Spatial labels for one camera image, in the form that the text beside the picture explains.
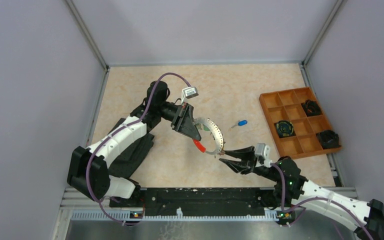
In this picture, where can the black rolled item top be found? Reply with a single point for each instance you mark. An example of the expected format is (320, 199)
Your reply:
(311, 108)

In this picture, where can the black folded cloth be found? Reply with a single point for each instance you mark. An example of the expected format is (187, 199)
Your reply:
(127, 162)

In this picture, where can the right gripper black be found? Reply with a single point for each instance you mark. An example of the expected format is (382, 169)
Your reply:
(245, 167)

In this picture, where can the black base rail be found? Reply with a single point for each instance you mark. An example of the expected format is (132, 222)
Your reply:
(202, 202)

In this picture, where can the black rolled item bottom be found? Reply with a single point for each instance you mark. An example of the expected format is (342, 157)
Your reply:
(328, 139)

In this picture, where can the black rolled item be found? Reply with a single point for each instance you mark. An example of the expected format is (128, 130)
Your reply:
(311, 108)
(328, 139)

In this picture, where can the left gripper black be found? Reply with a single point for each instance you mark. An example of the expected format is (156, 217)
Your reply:
(184, 123)

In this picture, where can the keyring with coloured keys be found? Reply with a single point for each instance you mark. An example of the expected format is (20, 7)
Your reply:
(215, 132)

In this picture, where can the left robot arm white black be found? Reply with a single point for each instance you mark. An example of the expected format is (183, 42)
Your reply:
(89, 166)

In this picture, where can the dark patterned rolled item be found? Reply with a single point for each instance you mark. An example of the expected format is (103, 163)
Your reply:
(284, 129)

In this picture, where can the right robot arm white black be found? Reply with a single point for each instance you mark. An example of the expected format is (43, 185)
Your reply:
(293, 190)

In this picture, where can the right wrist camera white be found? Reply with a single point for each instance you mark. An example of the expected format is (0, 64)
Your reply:
(262, 152)

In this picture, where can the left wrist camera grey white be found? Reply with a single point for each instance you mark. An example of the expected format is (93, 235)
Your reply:
(188, 93)

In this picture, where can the blue tagged key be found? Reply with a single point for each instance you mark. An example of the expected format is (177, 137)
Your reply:
(239, 123)

